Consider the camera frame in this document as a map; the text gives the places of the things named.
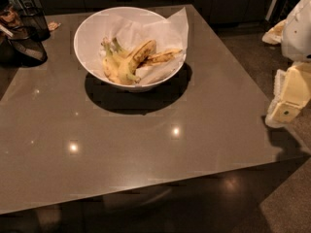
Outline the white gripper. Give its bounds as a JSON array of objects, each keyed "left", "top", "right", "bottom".
[{"left": 261, "top": 0, "right": 311, "bottom": 128}]

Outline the black wire cup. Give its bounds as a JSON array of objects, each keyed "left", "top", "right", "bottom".
[{"left": 19, "top": 7, "right": 51, "bottom": 41}]

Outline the black mesh basket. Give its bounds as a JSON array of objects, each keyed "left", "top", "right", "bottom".
[{"left": 8, "top": 26, "right": 48, "bottom": 67}]

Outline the spotted yellow banana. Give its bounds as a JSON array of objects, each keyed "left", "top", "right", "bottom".
[{"left": 125, "top": 40, "right": 156, "bottom": 74}]

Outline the white paper liner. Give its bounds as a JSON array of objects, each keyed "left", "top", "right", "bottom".
[{"left": 100, "top": 8, "right": 189, "bottom": 87}]

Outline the white bowl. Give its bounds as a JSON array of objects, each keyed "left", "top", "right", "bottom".
[{"left": 74, "top": 7, "right": 189, "bottom": 92}]

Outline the small tan wrapper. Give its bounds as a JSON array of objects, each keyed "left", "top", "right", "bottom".
[{"left": 48, "top": 21, "right": 60, "bottom": 31}]

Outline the brown-spotted right banana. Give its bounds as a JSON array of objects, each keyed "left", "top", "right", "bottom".
[{"left": 141, "top": 49, "right": 181, "bottom": 66}]

